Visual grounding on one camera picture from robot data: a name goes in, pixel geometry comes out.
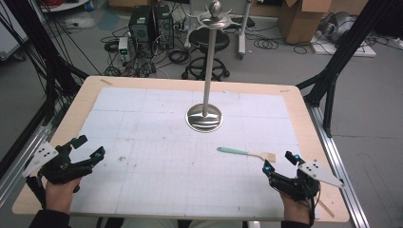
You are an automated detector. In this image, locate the black computer tower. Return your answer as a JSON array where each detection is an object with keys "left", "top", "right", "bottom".
[
  {"left": 127, "top": 5, "right": 154, "bottom": 52},
  {"left": 153, "top": 4, "right": 176, "bottom": 50}
]

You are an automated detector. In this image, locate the grey rounded helmet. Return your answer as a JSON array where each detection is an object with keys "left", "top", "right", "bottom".
[{"left": 317, "top": 11, "right": 358, "bottom": 45}]

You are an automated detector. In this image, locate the thin wooden stick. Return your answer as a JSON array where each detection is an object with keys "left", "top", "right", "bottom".
[{"left": 317, "top": 199, "right": 336, "bottom": 219}]

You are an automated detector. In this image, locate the black round stool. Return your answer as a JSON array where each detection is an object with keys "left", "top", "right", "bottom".
[{"left": 181, "top": 28, "right": 232, "bottom": 82}]

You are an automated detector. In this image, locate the white floor board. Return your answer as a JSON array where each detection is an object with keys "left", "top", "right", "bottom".
[{"left": 309, "top": 30, "right": 377, "bottom": 59}]

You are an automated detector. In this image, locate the person's left hand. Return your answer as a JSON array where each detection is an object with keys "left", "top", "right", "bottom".
[{"left": 45, "top": 177, "right": 82, "bottom": 215}]

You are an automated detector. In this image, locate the white stand post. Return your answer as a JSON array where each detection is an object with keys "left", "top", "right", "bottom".
[{"left": 237, "top": 0, "right": 254, "bottom": 61}]

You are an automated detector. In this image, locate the black metal frame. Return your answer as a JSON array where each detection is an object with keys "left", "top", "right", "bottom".
[
  {"left": 0, "top": 0, "right": 90, "bottom": 180},
  {"left": 296, "top": 0, "right": 397, "bottom": 139}
]

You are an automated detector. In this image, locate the brown cardboard box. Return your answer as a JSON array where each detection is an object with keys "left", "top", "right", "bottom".
[{"left": 278, "top": 0, "right": 335, "bottom": 46}]

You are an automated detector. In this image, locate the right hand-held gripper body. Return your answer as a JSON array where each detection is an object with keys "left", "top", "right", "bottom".
[{"left": 269, "top": 159, "right": 346, "bottom": 202}]

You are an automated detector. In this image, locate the grey power supply unit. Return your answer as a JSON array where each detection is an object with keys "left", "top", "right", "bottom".
[{"left": 117, "top": 36, "right": 131, "bottom": 63}]

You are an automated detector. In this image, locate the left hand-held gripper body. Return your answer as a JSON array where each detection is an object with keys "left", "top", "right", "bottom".
[{"left": 22, "top": 141, "right": 84, "bottom": 186}]

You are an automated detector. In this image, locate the aluminium rail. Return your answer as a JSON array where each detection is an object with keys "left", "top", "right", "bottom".
[
  {"left": 0, "top": 104, "right": 63, "bottom": 208},
  {"left": 306, "top": 103, "right": 371, "bottom": 228}
]

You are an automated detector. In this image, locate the silver metal utensil stand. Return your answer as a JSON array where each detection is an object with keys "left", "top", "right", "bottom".
[{"left": 184, "top": 0, "right": 234, "bottom": 134}]

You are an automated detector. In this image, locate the person's right hand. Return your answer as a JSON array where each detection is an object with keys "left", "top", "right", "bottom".
[{"left": 279, "top": 193, "right": 314, "bottom": 225}]

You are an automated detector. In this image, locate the coiled black floor cable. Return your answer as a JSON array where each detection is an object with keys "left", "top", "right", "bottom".
[
  {"left": 104, "top": 39, "right": 121, "bottom": 53},
  {"left": 253, "top": 37, "right": 280, "bottom": 50},
  {"left": 166, "top": 48, "right": 192, "bottom": 66}
]

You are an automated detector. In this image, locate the green-handled wooden spatula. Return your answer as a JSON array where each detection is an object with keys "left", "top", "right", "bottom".
[{"left": 217, "top": 146, "right": 277, "bottom": 163}]

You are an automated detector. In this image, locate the white grid mat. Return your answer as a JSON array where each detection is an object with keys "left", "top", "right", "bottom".
[{"left": 68, "top": 86, "right": 321, "bottom": 221}]

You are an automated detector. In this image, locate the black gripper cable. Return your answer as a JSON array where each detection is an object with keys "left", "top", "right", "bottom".
[
  {"left": 307, "top": 189, "right": 321, "bottom": 227},
  {"left": 26, "top": 170, "right": 48, "bottom": 211}
]

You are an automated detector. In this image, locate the white round table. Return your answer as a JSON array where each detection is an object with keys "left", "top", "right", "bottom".
[{"left": 39, "top": 0, "right": 90, "bottom": 13}]

